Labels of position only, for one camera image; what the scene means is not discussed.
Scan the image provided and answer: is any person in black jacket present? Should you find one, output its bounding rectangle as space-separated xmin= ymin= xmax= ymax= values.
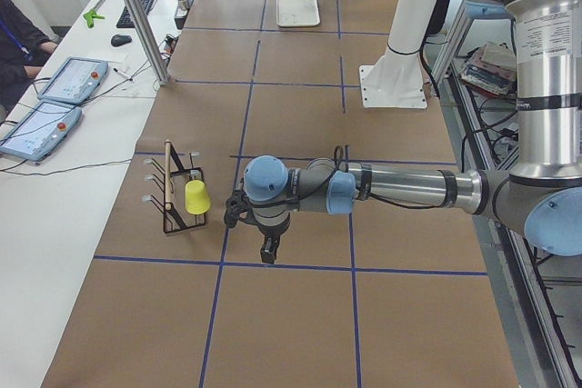
xmin=1 ymin=0 xmax=57 ymax=114

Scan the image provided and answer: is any metal cup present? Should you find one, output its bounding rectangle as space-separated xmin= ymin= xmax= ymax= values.
xmin=177 ymin=0 xmax=189 ymax=11

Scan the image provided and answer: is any yellow cup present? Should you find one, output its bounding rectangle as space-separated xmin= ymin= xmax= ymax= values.
xmin=185 ymin=180 xmax=211 ymax=215

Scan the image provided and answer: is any black keyboard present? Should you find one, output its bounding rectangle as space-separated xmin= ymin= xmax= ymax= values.
xmin=115 ymin=0 xmax=160 ymax=29

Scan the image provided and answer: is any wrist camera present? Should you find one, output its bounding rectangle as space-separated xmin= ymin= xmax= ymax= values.
xmin=224 ymin=189 xmax=257 ymax=229

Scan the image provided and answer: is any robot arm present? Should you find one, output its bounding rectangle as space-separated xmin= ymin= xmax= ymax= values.
xmin=225 ymin=0 xmax=581 ymax=264

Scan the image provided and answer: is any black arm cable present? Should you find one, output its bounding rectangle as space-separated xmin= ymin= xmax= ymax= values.
xmin=234 ymin=144 xmax=456 ymax=212

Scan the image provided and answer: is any green plastic clamp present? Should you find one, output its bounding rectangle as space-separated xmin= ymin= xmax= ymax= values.
xmin=83 ymin=9 xmax=105 ymax=29

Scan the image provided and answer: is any black marker pen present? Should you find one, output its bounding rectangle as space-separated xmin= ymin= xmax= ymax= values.
xmin=113 ymin=67 xmax=133 ymax=82

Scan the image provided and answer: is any upper teach pendant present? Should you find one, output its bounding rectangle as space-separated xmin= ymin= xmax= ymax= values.
xmin=38 ymin=56 xmax=108 ymax=104

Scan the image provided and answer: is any cream bear tray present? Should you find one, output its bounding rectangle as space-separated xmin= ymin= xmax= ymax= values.
xmin=276 ymin=0 xmax=320 ymax=28

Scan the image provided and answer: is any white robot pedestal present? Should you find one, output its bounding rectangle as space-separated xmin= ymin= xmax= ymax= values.
xmin=359 ymin=0 xmax=437 ymax=109

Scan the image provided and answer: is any stack of books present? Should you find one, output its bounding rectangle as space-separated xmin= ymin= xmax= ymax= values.
xmin=460 ymin=42 xmax=517 ymax=95

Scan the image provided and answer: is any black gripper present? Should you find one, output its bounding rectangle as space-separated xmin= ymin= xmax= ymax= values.
xmin=259 ymin=227 xmax=286 ymax=264

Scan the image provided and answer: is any teach pendant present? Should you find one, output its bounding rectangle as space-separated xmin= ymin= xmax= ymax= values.
xmin=38 ymin=56 xmax=108 ymax=104
xmin=1 ymin=100 xmax=82 ymax=162

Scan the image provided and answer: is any aluminium frame post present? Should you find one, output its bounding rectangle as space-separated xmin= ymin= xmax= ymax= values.
xmin=123 ymin=0 xmax=181 ymax=91

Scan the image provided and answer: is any black wire cup rack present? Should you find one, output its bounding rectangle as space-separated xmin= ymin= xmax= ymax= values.
xmin=142 ymin=139 xmax=207 ymax=235

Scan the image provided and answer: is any black computer mouse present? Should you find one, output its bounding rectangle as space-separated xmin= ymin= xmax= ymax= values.
xmin=110 ymin=34 xmax=132 ymax=47

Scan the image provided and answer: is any lower teach pendant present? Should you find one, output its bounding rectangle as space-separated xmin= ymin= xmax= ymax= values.
xmin=1 ymin=100 xmax=82 ymax=162

